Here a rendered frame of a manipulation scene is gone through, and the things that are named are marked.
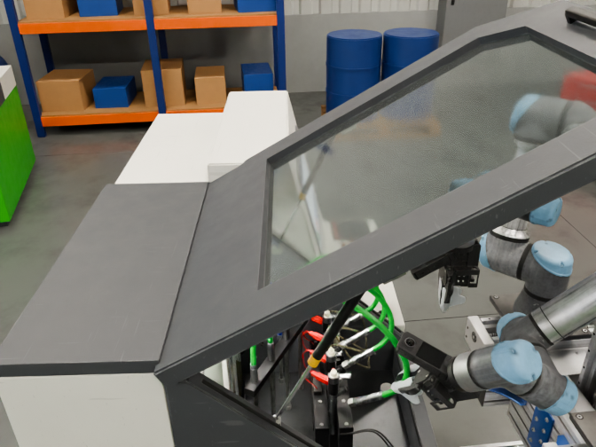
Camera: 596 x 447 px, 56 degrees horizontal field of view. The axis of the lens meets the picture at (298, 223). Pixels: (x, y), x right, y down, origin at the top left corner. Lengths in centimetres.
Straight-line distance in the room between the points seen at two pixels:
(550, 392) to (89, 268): 92
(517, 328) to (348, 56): 492
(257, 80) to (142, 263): 548
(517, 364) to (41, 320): 84
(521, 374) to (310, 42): 689
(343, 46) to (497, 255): 438
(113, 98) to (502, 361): 607
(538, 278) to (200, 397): 110
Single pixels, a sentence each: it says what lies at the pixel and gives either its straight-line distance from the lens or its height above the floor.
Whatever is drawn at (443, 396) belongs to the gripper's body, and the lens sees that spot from 121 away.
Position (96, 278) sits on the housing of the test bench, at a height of 150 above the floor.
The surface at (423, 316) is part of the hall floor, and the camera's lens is 350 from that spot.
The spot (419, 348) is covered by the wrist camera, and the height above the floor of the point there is 136.
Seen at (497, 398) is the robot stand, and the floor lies 76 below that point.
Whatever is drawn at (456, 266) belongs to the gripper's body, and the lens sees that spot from 144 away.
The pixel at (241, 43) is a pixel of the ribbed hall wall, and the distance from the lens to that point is 763.
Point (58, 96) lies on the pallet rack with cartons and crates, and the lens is 685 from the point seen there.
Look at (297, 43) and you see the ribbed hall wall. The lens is 768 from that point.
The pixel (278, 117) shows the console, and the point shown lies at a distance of 187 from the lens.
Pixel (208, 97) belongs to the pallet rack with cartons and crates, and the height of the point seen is 32.
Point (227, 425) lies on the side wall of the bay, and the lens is 106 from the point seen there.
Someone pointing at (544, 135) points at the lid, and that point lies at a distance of 96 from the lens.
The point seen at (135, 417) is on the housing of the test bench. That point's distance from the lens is 107.
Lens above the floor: 214
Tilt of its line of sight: 29 degrees down
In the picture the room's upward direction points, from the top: 1 degrees counter-clockwise
